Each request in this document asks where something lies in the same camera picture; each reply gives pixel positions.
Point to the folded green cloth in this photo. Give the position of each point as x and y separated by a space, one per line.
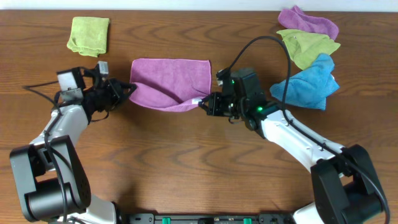
89 36

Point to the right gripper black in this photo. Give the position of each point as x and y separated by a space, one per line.
214 109

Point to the crumpled olive green cloth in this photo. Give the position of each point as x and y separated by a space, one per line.
304 47

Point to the crumpled blue cloth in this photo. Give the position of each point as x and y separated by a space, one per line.
310 87

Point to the purple cloth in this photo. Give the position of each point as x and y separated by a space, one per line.
295 18
171 85

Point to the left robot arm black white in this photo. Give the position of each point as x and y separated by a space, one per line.
50 180

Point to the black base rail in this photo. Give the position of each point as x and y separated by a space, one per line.
263 218

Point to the crumpled purple cloth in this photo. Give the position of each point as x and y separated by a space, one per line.
295 18

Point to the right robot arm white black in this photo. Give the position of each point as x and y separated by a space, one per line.
346 187

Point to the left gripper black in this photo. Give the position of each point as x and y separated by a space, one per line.
113 86

